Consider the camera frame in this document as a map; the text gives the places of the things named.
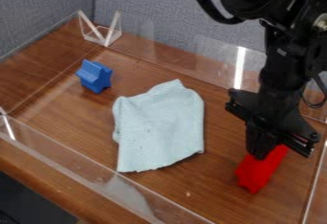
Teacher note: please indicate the blue star-shaped block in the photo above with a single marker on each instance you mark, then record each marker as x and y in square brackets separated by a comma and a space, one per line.
[95, 75]

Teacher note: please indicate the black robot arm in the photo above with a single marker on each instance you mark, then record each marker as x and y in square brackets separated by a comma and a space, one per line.
[295, 41]

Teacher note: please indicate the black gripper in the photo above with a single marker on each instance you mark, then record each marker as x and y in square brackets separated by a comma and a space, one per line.
[273, 122]

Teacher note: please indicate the clear acrylic corner bracket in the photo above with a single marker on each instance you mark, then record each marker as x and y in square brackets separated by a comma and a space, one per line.
[100, 34]

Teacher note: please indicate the clear acrylic enclosure wall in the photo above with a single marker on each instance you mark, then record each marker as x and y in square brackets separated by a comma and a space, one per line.
[56, 145]

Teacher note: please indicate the red star-profile block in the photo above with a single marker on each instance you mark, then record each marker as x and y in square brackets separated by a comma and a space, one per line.
[253, 172]

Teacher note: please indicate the light blue cloth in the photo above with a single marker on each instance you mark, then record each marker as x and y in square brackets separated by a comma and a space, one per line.
[157, 127]

